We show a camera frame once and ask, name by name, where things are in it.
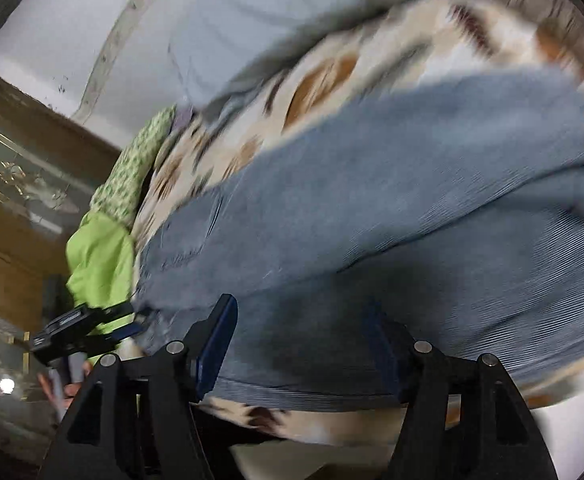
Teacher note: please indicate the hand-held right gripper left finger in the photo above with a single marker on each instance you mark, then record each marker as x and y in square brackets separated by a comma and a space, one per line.
[217, 350]

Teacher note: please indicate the light blue pillow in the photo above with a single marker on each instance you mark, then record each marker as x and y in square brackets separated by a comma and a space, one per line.
[252, 20]

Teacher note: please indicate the cream leaf-print blanket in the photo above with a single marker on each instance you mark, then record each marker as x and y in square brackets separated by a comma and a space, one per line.
[322, 80]

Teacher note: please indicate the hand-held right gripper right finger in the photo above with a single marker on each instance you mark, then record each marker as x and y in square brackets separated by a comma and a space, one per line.
[386, 350]

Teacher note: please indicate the wooden wardrobe with glass panel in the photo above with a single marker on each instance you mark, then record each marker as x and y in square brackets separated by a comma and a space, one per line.
[17, 170]

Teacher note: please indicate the blue denim pants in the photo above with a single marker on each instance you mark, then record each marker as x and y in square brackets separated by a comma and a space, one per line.
[371, 200]

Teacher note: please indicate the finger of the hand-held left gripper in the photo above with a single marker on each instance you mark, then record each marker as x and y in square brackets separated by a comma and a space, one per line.
[129, 331]

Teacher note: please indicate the person's left hand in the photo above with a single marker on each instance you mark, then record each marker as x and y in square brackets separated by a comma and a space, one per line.
[74, 389]

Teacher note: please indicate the lime green cloth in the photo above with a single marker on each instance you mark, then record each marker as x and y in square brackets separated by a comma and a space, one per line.
[99, 260]

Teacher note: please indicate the green patterned cloth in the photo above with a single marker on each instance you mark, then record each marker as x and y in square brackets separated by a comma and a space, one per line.
[129, 170]

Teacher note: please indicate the white bed sheet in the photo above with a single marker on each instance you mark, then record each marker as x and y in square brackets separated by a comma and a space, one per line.
[566, 440]

